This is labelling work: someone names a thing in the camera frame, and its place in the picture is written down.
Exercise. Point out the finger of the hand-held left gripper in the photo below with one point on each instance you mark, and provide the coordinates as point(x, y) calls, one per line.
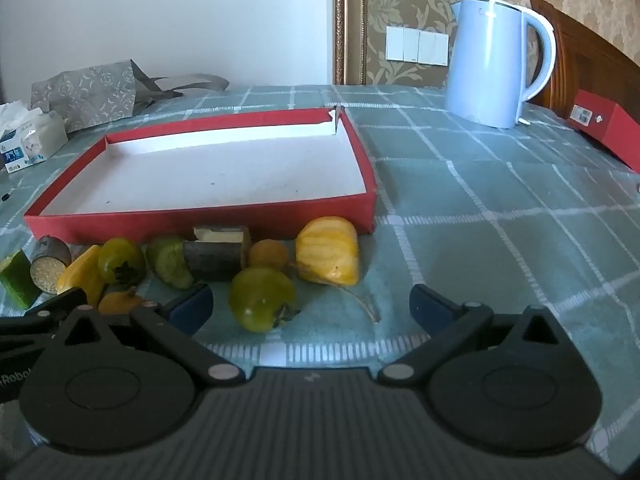
point(55, 304)

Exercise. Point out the red cardboard tray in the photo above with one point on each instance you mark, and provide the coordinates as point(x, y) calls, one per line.
point(210, 175)

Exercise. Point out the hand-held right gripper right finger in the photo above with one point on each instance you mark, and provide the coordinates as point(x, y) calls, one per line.
point(429, 307)

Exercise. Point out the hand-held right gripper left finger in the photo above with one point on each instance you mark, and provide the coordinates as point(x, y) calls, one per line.
point(192, 307)

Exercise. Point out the dark green cucumber piece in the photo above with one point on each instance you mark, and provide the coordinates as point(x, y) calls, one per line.
point(167, 262)

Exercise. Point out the orange tangerine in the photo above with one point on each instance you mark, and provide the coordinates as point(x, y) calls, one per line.
point(117, 302)

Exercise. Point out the grey patterned gift bag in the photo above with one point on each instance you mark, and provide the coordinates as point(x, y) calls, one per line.
point(85, 92)

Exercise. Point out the light blue electric kettle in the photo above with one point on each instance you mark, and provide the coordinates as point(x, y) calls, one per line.
point(485, 60)

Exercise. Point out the bright green cucumber piece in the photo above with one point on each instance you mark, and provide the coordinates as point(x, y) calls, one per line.
point(15, 280)

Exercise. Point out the white tissue pack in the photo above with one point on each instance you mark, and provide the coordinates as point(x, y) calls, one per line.
point(30, 140)

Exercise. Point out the green checked tablecloth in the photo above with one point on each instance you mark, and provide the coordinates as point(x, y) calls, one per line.
point(475, 200)

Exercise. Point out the yellow ridged fruit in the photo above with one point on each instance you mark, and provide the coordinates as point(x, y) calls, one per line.
point(327, 250)

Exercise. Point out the white wall switch panel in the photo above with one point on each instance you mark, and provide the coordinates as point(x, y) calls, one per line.
point(417, 46)

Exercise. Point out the tan round fruit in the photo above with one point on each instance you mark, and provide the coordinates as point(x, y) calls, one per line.
point(269, 255)

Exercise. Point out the green persimmon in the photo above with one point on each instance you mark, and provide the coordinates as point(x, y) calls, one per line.
point(119, 257)
point(260, 300)

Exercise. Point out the red box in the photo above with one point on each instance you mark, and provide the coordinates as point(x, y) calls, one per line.
point(610, 127)

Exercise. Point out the yellow pepper piece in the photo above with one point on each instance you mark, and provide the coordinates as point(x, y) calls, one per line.
point(80, 275)

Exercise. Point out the gold wall frame moulding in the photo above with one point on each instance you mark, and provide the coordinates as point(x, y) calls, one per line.
point(345, 20)

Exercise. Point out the wooden headboard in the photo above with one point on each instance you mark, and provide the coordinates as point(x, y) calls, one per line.
point(580, 55)

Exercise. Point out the dark sugarcane piece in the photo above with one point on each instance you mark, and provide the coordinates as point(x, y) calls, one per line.
point(47, 265)
point(215, 260)

